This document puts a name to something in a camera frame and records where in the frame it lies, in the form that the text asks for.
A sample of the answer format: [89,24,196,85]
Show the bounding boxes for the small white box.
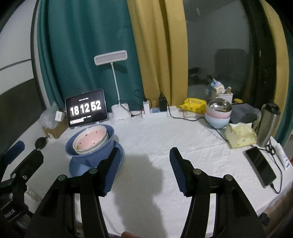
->
[55,110,66,123]

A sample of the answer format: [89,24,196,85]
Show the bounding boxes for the black smartphone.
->
[245,146,277,188]

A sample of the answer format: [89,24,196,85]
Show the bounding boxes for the white tube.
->
[275,142,290,171]

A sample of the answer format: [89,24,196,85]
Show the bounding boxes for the steel bowl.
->
[207,98,232,112]

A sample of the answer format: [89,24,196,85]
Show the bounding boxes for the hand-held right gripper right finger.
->
[169,148,267,238]

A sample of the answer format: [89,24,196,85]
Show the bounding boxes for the yellow tissue pack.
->
[224,123,257,148]

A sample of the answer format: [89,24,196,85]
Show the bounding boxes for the black scissors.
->
[266,140,276,155]

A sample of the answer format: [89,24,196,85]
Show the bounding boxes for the black charger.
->
[159,93,168,112]

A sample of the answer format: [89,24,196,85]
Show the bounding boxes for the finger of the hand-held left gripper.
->
[0,140,25,166]
[10,150,44,190]

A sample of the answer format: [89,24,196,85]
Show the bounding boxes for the white tablecloth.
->
[23,112,289,236]

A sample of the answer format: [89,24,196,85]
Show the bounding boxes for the black charging cable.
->
[168,105,282,194]

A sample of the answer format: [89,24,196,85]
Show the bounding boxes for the yellow curtain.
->
[260,0,289,110]
[127,0,188,108]

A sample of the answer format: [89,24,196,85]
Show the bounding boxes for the white container with snacks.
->
[211,78,233,104]

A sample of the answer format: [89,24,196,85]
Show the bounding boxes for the black round puck with cable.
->
[35,136,49,151]

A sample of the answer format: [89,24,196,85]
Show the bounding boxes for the white bowl with pink inside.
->
[73,125,107,150]

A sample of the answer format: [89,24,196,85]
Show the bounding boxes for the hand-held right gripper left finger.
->
[24,147,122,238]

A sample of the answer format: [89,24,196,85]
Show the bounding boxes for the grey cloth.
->
[230,103,261,125]

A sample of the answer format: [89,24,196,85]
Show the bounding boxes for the large blue bowl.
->
[65,125,115,166]

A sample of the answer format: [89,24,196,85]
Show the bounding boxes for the tablet showing clock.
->
[65,89,110,129]

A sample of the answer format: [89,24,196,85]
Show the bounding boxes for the steel thermos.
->
[252,102,281,147]

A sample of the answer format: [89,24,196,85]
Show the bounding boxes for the clear plastic bag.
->
[39,102,60,129]

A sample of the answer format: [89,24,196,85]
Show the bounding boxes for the pale blue bowl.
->
[205,114,231,129]

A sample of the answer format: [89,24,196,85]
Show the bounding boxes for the white power strip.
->
[142,106,179,118]

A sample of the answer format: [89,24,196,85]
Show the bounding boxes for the cardboard box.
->
[42,125,69,139]

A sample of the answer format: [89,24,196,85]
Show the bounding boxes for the cream bowl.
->
[74,129,109,154]

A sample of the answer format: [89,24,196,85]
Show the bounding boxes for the white desk lamp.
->
[94,50,131,124]

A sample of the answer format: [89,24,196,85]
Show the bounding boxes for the yellow wet wipes pack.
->
[179,98,207,114]

